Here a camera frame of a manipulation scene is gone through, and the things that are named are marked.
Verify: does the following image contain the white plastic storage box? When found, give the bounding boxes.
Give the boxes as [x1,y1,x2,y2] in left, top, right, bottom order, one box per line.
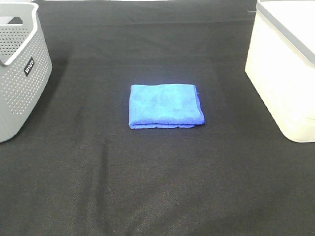
[245,0,315,143]

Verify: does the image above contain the blue microfiber towel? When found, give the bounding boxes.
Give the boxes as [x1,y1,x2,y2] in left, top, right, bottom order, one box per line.
[129,84,205,129]

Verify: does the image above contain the black fabric table cloth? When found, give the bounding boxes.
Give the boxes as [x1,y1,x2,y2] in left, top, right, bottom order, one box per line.
[0,0,315,236]

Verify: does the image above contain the grey perforated plastic basket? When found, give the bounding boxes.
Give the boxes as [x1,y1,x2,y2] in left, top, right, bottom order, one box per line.
[0,2,52,142]

